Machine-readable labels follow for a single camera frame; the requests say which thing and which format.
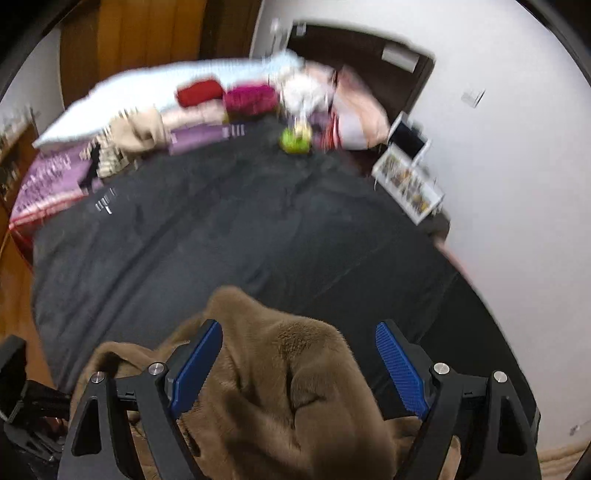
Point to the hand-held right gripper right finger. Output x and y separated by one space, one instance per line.
399 364

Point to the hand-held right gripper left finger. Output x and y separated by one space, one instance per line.
198 364

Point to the brown fleece sweater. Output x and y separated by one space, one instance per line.
277 392

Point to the dark grey bed sheet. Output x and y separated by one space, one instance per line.
231 221

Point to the black white patterned garment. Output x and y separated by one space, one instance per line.
108 159

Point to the purple floral bedsheet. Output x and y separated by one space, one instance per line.
46 180

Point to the white tablet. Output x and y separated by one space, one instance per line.
408 136

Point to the beige crumpled cloth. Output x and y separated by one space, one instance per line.
138 129

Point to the green round toy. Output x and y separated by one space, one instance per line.
294 141

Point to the pale pink folded cloth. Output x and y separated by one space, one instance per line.
194 117

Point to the wooden cabinet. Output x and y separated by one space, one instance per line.
14 157

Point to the pink striped pillow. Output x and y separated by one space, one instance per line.
360 106

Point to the magenta folded cloth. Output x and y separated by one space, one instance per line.
251 99

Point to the red folded cloth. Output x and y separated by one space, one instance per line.
199 93

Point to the white crumpled garment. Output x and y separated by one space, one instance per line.
304 92

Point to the dark wooden headboard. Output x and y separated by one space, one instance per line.
369 50

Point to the wooden wardrobe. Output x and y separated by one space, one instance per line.
147 37

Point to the white photo collage frame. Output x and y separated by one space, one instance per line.
408 182

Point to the white wall switch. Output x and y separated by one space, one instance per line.
473 97

